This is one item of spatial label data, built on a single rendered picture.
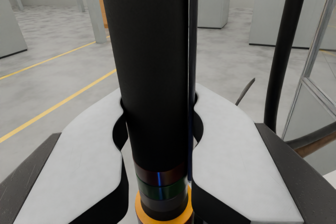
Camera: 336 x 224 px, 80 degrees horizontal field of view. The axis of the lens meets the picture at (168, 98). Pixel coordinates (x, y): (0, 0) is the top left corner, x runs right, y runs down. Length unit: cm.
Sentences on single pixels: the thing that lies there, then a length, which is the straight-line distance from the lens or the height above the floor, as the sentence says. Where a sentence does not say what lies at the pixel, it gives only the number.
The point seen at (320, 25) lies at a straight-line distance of 153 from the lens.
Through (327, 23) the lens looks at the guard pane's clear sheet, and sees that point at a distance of 151.
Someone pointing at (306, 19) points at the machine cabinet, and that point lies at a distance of 565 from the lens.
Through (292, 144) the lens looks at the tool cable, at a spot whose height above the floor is 147.
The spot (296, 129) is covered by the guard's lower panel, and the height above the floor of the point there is 66.
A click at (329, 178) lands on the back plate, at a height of 122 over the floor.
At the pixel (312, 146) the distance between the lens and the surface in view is 28.
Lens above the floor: 162
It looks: 31 degrees down
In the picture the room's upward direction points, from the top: 3 degrees counter-clockwise
